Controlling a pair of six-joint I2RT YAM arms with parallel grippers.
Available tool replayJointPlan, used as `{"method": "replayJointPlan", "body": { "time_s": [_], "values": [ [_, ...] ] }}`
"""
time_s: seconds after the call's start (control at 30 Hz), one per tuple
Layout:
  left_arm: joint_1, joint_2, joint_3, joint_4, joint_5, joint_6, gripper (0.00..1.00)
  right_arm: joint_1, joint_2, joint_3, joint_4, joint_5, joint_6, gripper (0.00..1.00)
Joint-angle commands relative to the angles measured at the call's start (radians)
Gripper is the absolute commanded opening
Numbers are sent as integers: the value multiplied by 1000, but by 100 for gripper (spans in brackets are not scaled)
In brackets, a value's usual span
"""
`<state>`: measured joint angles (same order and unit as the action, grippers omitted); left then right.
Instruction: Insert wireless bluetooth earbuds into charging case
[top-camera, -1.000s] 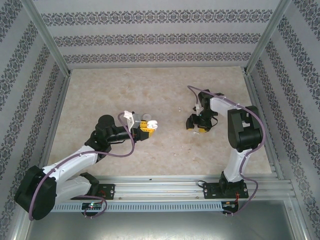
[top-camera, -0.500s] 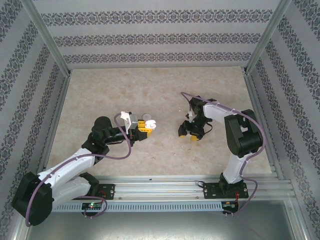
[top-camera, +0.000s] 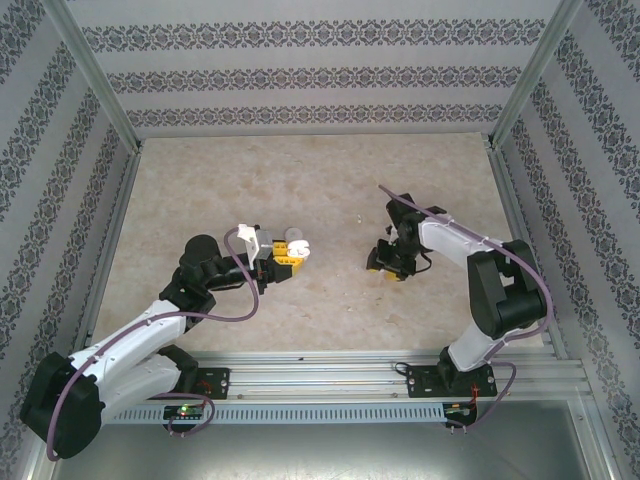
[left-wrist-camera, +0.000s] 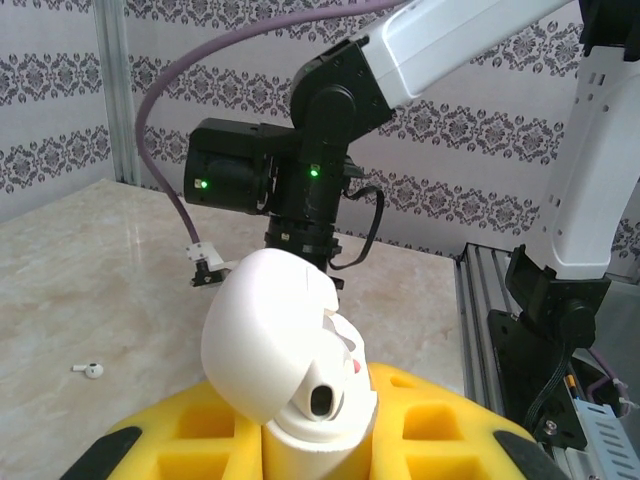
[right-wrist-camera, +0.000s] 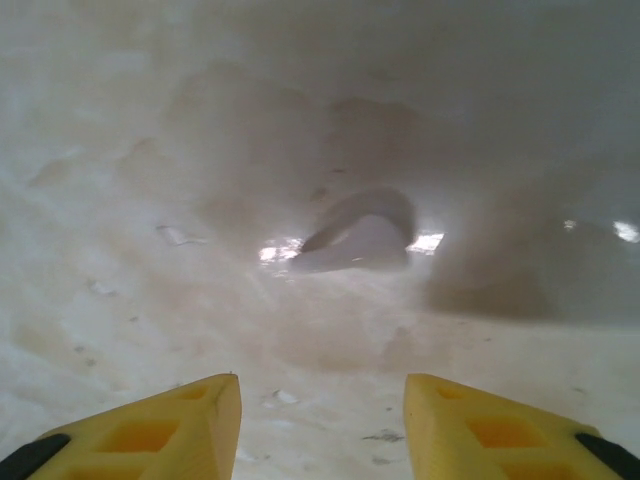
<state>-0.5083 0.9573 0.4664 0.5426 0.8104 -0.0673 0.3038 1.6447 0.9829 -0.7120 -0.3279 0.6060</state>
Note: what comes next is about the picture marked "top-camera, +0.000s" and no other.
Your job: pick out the white earbud charging case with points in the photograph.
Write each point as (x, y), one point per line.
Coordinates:
(299, 248)

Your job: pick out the grey sheet metal panel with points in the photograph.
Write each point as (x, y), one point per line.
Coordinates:
(320, 450)

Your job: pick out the small circuit board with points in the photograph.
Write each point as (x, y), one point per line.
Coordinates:
(457, 409)
(185, 411)

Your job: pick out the wide aluminium base rail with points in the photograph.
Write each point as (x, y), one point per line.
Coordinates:
(320, 380)

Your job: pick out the aluminium side rail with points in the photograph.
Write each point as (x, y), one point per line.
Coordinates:
(511, 200)
(109, 250)

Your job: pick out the aluminium frame post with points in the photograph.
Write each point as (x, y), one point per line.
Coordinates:
(102, 85)
(530, 75)

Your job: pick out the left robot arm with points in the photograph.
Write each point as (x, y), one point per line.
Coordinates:
(140, 330)

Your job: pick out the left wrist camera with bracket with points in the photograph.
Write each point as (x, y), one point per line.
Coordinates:
(260, 245)

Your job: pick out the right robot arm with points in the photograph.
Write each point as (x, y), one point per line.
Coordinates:
(505, 300)

